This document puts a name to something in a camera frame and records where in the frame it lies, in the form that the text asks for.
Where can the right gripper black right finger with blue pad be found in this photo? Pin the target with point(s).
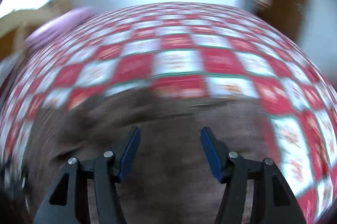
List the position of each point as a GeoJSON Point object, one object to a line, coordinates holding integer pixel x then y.
{"type": "Point", "coordinates": [273, 199]}

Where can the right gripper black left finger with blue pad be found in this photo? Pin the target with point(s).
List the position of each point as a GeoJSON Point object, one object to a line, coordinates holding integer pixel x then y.
{"type": "Point", "coordinates": [66, 200]}

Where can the brown knitted sweater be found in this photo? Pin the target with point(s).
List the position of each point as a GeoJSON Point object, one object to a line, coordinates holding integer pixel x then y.
{"type": "Point", "coordinates": [170, 181]}

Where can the red white checkered bedspread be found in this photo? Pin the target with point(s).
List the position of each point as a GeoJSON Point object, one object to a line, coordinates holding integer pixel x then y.
{"type": "Point", "coordinates": [189, 50]}

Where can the pink folded blanket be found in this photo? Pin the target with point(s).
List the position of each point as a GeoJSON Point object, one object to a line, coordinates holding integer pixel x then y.
{"type": "Point", "coordinates": [58, 27]}

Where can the cream wooden headboard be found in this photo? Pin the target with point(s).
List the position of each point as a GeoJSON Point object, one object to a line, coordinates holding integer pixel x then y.
{"type": "Point", "coordinates": [18, 25]}

